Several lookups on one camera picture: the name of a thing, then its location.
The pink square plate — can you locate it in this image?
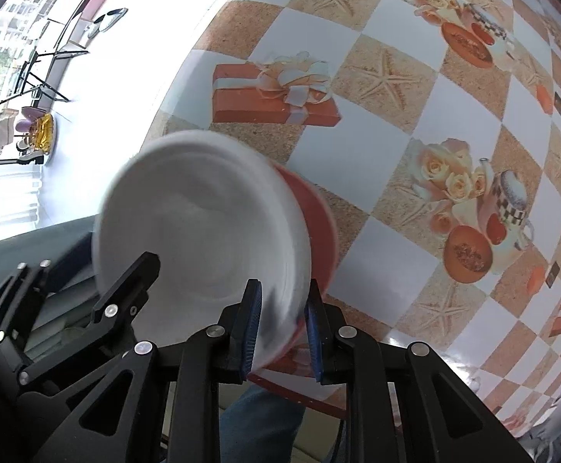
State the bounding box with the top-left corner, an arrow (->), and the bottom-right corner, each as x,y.
260,162 -> 340,372

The white round plate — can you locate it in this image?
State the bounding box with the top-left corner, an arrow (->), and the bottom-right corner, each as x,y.
92,130 -> 311,369

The person's blue jeans leg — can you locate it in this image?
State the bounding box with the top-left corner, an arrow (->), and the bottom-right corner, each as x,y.
220,385 -> 305,463

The checkered patterned tablecloth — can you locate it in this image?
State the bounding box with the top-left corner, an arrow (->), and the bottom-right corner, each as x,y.
153,0 -> 561,436

